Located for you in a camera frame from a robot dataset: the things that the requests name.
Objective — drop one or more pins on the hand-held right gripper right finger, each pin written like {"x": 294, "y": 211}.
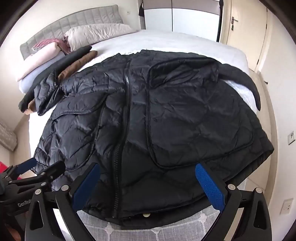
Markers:
{"x": 209, "y": 187}

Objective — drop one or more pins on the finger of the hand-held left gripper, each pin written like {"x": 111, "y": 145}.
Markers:
{"x": 26, "y": 165}
{"x": 52, "y": 170}

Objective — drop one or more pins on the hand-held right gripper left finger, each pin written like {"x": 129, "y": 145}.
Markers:
{"x": 86, "y": 187}

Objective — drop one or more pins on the black puffer jacket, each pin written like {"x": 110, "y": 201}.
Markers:
{"x": 161, "y": 111}

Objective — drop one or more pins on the red object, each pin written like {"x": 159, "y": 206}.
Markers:
{"x": 3, "y": 170}

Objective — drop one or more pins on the lavender folded cloth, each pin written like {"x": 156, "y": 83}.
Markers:
{"x": 30, "y": 82}

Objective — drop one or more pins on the light pink folded cloth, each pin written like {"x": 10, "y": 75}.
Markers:
{"x": 38, "y": 59}

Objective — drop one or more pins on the brown folded garment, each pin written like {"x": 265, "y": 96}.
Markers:
{"x": 77, "y": 63}

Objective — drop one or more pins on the black folded garment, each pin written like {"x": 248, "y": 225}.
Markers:
{"x": 67, "y": 61}

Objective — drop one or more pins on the pink striped folded cloth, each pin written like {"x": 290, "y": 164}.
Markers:
{"x": 45, "y": 43}

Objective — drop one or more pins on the beige pillow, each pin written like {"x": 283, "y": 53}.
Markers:
{"x": 99, "y": 33}

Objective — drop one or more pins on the grey quilted headboard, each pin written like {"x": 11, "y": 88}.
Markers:
{"x": 76, "y": 22}

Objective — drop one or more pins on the bed with white blanket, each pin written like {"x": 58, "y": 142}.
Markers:
{"x": 161, "y": 44}

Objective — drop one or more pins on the cream door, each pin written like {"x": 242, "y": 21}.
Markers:
{"x": 247, "y": 32}

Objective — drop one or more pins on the white wardrobe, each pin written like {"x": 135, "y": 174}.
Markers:
{"x": 182, "y": 18}

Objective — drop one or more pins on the dark hanging object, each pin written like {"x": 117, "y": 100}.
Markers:
{"x": 141, "y": 9}

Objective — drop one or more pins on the white wall socket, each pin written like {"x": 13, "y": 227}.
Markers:
{"x": 286, "y": 206}

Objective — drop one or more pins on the white light switch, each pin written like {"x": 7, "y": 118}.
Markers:
{"x": 291, "y": 138}

